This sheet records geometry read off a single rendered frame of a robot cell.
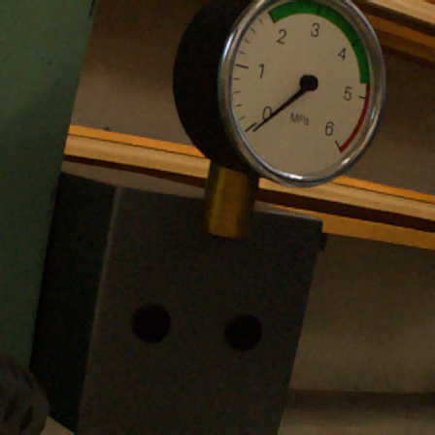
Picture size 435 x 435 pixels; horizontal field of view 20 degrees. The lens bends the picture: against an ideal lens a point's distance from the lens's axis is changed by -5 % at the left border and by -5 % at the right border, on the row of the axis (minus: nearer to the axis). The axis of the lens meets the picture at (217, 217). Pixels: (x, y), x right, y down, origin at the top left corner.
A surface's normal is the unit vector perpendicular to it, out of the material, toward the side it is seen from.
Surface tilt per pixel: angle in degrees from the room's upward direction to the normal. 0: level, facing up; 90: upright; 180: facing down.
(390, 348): 90
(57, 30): 90
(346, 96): 90
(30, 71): 90
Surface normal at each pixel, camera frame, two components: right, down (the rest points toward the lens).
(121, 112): 0.51, 0.14
